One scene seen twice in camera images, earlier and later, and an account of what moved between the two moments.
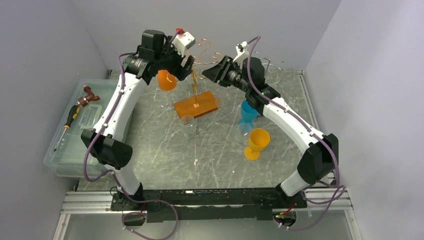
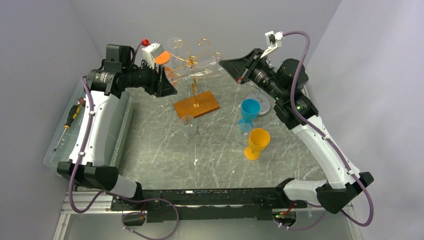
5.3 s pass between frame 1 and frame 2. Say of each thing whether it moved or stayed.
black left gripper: moved
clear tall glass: stayed
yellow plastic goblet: stayed
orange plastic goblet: moved
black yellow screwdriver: stayed
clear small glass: stayed
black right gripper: moved
